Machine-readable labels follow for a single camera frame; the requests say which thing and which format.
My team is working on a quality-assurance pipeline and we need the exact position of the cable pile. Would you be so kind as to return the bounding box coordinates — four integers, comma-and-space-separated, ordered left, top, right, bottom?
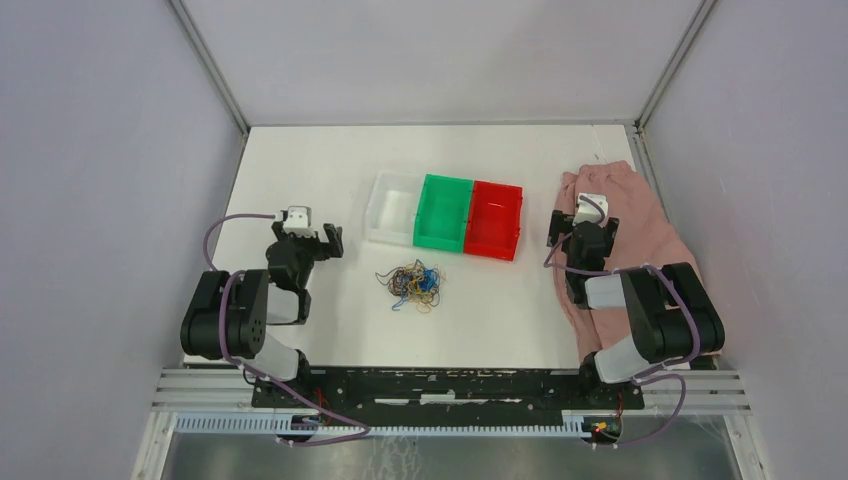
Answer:
374, 259, 446, 314

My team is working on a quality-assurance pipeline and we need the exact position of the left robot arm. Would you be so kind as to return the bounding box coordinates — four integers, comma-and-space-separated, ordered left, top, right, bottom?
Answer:
180, 220, 344, 407

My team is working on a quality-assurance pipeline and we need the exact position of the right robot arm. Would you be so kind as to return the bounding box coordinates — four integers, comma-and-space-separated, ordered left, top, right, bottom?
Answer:
544, 210, 725, 408

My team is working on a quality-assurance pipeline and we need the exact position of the pink cloth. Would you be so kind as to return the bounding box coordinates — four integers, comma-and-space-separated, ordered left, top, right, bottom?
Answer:
552, 161, 699, 361

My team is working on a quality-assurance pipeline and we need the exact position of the clear plastic bin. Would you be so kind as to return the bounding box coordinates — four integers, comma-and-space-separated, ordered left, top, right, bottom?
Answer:
363, 170, 425, 246

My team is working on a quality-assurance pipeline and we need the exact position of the red plastic bin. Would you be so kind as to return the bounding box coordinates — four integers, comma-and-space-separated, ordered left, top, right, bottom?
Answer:
463, 180, 523, 261

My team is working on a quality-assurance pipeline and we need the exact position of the green plastic bin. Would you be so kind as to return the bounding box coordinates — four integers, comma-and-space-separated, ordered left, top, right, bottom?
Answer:
413, 174, 474, 253

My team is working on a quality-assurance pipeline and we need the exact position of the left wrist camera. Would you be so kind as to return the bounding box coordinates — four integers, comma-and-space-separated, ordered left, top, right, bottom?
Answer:
282, 206, 316, 238

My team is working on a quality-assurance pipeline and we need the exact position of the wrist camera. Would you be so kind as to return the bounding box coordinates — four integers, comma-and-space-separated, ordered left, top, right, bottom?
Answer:
573, 193, 609, 226
282, 206, 316, 238

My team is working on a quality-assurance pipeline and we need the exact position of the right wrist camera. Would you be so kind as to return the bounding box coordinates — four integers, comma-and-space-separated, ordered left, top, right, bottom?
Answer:
573, 193, 609, 226

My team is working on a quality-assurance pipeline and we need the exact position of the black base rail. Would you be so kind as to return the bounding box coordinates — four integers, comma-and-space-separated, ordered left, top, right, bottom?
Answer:
290, 366, 645, 428

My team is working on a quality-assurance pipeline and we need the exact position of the white cable duct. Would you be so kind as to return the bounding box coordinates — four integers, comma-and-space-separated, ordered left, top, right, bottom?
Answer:
174, 412, 591, 439

